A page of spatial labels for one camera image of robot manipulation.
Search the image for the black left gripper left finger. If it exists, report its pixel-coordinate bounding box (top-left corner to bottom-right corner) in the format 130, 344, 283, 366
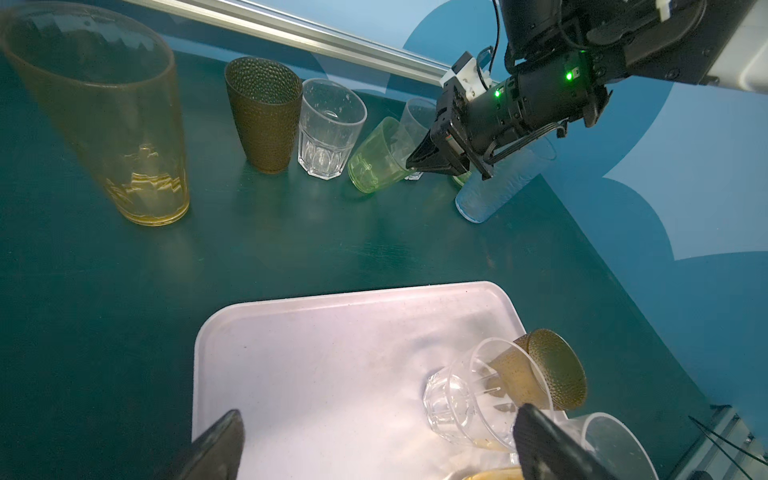
156, 409, 245, 480

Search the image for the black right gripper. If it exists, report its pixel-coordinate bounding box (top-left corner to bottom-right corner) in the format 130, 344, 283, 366
406, 50, 611, 180

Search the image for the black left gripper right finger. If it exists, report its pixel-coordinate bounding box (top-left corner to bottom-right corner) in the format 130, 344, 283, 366
513, 403, 616, 479

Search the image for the clear faceted glass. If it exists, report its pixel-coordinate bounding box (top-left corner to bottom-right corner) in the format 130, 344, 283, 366
395, 98, 436, 166
422, 337, 555, 452
298, 78, 368, 180
559, 412, 659, 480

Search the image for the yellow short cup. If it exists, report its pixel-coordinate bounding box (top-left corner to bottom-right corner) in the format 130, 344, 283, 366
463, 467, 524, 480

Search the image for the small green cup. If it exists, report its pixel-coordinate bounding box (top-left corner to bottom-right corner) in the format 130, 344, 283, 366
347, 117, 416, 194

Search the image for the brown amber short cup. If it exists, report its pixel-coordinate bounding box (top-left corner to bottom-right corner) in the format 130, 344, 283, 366
483, 329, 588, 411

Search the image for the lilac plastic tray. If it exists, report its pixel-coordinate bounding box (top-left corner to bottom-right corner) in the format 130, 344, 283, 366
192, 281, 525, 479

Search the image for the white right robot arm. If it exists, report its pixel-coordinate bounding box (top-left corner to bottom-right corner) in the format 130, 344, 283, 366
406, 1, 767, 179

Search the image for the tall pale blue cup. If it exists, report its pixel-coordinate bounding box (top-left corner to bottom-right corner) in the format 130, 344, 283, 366
454, 138, 557, 224

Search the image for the dark olive cup back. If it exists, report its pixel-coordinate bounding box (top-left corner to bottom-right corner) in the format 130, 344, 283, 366
225, 56, 302, 174

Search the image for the tall yellow plastic cup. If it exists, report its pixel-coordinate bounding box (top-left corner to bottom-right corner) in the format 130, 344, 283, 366
1, 1, 190, 226

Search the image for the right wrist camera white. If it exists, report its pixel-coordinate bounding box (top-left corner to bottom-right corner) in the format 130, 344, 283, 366
440, 51, 495, 102

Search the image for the aluminium front rail base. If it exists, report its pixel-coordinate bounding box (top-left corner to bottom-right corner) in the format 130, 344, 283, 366
668, 405, 767, 479

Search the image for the aluminium back frame rail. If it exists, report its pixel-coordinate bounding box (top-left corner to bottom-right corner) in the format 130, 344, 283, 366
129, 0, 450, 85

